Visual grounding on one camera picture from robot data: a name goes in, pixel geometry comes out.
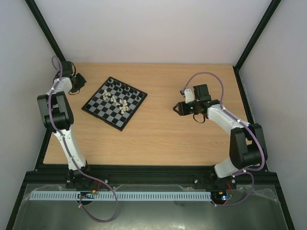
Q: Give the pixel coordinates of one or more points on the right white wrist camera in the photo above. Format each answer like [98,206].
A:
[188,95]

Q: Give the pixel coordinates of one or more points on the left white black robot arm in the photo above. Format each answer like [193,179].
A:
[57,117]

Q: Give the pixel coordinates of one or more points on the right black frame post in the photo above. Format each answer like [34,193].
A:
[257,33]

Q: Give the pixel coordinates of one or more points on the white slotted cable duct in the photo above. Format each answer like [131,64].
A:
[121,196]

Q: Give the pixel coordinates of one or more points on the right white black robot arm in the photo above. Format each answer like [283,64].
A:
[247,149]

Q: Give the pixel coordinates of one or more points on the black grey chessboard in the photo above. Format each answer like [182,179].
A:
[115,103]

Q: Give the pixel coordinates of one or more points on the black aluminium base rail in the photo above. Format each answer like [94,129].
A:
[199,177]

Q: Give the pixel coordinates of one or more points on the left black frame post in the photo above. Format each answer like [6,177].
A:
[45,28]

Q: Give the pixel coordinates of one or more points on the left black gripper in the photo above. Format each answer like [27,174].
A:
[74,89]

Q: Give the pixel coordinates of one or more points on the black frame post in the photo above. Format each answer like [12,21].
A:
[45,28]
[257,33]

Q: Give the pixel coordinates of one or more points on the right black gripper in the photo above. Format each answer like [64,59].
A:
[186,108]

